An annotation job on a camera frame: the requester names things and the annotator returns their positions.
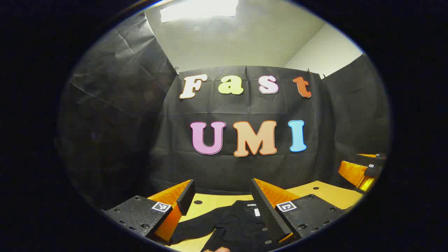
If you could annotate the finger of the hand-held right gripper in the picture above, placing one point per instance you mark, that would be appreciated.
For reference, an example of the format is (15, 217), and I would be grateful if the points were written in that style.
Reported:
(351, 173)
(379, 156)

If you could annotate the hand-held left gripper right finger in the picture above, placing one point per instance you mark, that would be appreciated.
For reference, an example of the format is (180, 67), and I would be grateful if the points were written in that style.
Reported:
(266, 210)

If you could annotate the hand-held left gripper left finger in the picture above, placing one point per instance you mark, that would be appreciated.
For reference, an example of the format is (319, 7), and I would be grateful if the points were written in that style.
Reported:
(186, 196)

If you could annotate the black button-up shirt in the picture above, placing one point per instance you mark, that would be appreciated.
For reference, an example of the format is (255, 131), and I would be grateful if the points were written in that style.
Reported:
(238, 224)

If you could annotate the black backdrop cloth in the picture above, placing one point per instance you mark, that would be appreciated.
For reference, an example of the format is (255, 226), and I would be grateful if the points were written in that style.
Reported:
(245, 168)

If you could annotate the ceiling light panel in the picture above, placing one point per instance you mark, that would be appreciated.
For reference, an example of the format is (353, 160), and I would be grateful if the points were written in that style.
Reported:
(199, 10)

